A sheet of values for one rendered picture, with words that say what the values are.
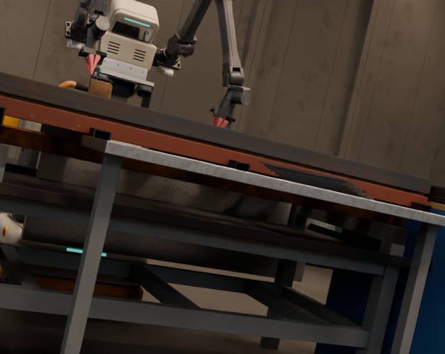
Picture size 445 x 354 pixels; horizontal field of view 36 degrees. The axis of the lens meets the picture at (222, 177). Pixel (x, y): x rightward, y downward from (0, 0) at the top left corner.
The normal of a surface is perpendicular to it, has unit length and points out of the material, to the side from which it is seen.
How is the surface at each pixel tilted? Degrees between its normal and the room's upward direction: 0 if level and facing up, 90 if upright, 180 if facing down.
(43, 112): 90
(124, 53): 98
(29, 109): 90
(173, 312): 90
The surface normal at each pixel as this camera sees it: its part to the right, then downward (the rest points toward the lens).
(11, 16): 0.44, 0.11
